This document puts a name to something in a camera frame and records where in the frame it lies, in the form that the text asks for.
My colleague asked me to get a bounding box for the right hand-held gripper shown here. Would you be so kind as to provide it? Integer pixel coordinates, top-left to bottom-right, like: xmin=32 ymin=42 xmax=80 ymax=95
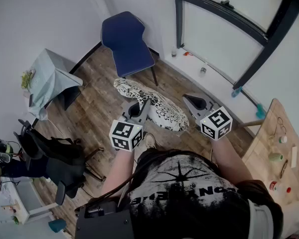
xmin=182 ymin=94 xmax=234 ymax=141

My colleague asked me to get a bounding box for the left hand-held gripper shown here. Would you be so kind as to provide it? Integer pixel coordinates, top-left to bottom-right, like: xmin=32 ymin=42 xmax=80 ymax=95
xmin=109 ymin=99 xmax=151 ymax=152

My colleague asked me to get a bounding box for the white black floral cushion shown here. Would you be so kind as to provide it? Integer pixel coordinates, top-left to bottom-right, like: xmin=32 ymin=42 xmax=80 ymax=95
xmin=114 ymin=78 xmax=190 ymax=132

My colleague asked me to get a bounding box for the blue upholstered chair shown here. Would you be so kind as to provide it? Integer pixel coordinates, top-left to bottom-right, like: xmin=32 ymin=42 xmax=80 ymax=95
xmin=100 ymin=10 xmax=159 ymax=87

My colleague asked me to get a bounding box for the person's right forearm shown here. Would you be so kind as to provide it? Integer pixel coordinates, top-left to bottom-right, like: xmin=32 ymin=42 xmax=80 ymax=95
xmin=210 ymin=134 xmax=255 ymax=186

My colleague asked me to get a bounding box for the person's left forearm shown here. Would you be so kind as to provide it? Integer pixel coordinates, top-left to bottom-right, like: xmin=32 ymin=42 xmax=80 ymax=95
xmin=101 ymin=145 xmax=138 ymax=199

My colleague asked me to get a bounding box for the black office chair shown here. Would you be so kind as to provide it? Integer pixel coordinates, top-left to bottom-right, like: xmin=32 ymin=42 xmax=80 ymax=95
xmin=13 ymin=119 xmax=107 ymax=206

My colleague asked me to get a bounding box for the person's beige shoe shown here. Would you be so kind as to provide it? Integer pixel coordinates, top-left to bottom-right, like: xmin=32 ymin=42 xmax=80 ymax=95
xmin=144 ymin=132 xmax=157 ymax=151

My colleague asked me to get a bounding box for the teal plastic object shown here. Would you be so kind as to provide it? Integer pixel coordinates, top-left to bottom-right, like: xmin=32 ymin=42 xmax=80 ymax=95
xmin=255 ymin=103 xmax=267 ymax=119

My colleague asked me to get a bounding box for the wooden table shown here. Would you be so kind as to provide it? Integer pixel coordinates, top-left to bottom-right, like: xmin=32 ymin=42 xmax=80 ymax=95
xmin=238 ymin=98 xmax=299 ymax=209

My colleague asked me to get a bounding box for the pale green cup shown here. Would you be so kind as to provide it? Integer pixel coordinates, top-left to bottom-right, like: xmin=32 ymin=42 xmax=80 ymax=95
xmin=268 ymin=152 xmax=284 ymax=162

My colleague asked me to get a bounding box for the person's black white printed t-shirt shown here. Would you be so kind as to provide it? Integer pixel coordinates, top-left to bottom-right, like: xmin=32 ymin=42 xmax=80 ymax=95
xmin=126 ymin=149 xmax=285 ymax=239

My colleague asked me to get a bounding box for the white rectangular block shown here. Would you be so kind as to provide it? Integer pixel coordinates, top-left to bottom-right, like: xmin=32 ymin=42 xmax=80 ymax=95
xmin=291 ymin=143 xmax=298 ymax=169

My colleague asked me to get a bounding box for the red white can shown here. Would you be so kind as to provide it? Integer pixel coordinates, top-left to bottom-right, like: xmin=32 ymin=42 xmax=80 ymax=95
xmin=269 ymin=180 xmax=282 ymax=192

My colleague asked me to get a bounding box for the black waist-mounted box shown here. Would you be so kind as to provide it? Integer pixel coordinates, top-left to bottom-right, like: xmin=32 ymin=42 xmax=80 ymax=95
xmin=74 ymin=200 xmax=135 ymax=239

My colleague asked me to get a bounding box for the pale green tablecloth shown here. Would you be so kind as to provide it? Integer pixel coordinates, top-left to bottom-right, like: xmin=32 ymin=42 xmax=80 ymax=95
xmin=27 ymin=48 xmax=83 ymax=121

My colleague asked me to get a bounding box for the teal cup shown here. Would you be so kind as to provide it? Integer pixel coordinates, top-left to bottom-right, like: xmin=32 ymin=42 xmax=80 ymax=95
xmin=48 ymin=218 xmax=67 ymax=234

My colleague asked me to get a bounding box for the yellow flower bouquet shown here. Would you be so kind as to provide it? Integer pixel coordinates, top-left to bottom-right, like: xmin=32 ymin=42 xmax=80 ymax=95
xmin=20 ymin=68 xmax=36 ymax=91

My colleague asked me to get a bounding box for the white desk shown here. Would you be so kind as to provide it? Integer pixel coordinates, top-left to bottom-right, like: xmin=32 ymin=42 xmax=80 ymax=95
xmin=0 ymin=178 xmax=58 ymax=225

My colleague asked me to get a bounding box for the grey shoulder strap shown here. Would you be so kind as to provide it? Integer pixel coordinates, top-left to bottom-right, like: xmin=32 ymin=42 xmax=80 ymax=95
xmin=248 ymin=199 xmax=275 ymax=239

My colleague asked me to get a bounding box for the black window frame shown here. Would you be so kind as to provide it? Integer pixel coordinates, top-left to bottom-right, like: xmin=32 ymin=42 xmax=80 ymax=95
xmin=174 ymin=0 xmax=299 ymax=91

